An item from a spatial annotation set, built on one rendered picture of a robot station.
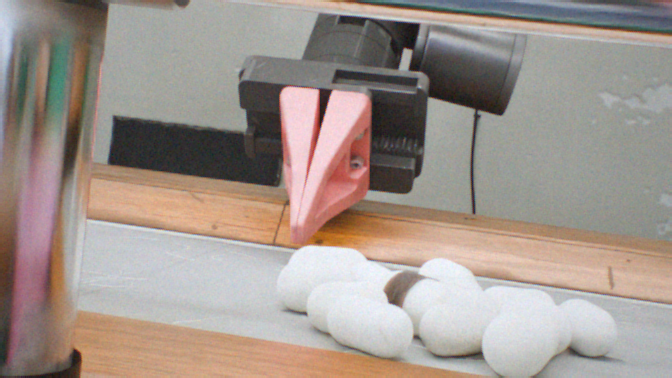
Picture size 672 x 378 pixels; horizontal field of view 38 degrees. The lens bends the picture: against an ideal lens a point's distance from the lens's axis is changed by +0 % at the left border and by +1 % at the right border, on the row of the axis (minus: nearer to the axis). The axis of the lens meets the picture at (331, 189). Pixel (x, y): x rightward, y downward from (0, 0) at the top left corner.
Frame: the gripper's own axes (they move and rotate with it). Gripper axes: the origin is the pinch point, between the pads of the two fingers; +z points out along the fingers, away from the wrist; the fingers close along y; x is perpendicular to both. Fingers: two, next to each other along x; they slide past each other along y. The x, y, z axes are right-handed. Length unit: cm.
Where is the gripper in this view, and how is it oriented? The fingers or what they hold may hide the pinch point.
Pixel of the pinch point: (300, 222)
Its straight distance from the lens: 47.4
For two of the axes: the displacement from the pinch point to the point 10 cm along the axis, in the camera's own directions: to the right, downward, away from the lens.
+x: 0.1, 7.4, 6.8
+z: -1.9, 6.6, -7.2
